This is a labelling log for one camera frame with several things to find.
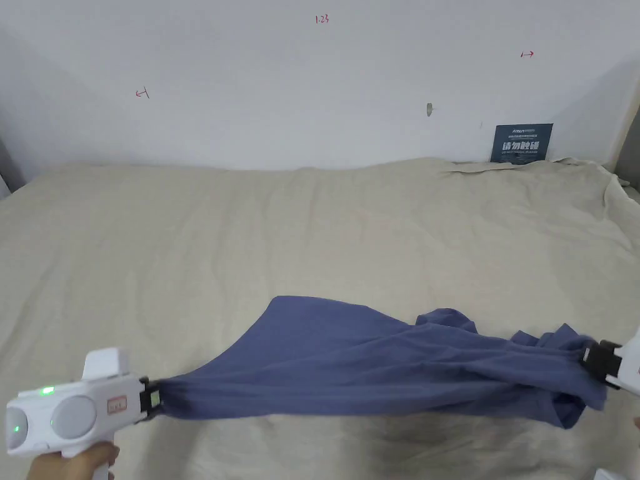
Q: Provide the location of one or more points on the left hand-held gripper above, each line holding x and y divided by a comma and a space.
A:
75, 417

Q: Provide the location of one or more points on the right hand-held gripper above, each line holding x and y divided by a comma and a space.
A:
631, 367

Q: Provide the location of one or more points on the dark blue shirt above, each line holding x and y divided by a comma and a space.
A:
370, 357

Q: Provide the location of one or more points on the person's left hand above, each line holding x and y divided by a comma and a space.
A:
70, 465

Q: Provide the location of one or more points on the bed with beige sheet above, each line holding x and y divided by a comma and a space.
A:
250, 235

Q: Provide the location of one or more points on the dark blue sign card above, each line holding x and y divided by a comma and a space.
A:
521, 143

